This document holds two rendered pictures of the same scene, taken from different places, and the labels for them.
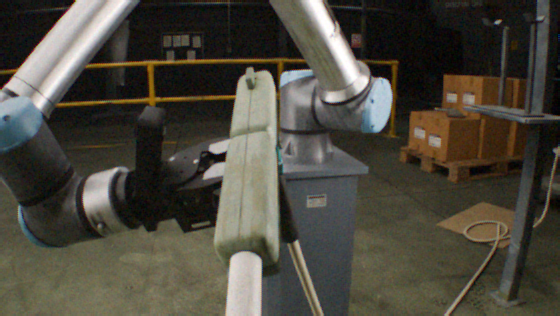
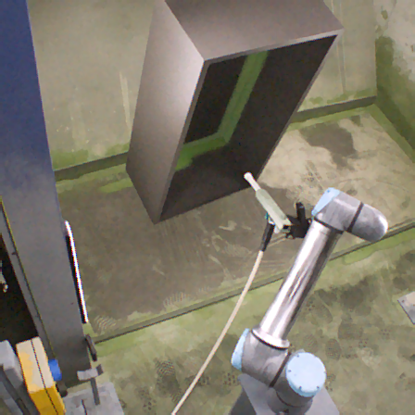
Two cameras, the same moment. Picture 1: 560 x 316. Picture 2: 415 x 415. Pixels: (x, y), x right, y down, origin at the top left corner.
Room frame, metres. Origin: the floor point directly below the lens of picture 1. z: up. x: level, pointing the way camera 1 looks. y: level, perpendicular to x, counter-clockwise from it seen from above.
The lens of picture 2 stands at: (1.67, -0.74, 2.60)
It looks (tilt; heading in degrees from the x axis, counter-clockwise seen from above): 52 degrees down; 160
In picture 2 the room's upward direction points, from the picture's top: 10 degrees clockwise
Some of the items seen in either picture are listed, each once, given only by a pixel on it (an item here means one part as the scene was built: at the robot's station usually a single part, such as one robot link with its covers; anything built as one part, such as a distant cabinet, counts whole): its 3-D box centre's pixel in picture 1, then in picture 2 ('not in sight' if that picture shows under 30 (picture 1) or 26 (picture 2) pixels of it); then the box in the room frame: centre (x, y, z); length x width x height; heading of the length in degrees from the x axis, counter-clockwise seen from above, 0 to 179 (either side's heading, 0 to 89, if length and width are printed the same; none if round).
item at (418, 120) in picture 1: (433, 131); not in sight; (3.52, -1.47, 0.32); 0.38 x 0.29 x 0.36; 111
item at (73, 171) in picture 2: not in sight; (225, 132); (-0.80, 0.22, 0.11); 2.70 x 0.02 x 0.13; 102
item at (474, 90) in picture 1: (485, 97); not in sight; (3.32, -1.89, 0.69); 0.38 x 0.29 x 0.36; 104
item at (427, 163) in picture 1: (471, 158); not in sight; (3.46, -1.88, 0.07); 1.20 x 0.80 x 0.14; 109
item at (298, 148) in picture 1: (304, 141); (292, 391); (1.17, -0.07, 0.69); 0.19 x 0.19 x 0.10
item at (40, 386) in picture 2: not in sight; (43, 383); (1.25, -0.90, 1.42); 0.12 x 0.06 x 0.26; 12
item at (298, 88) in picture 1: (307, 98); (299, 378); (1.16, -0.08, 0.83); 0.17 x 0.15 x 0.18; 49
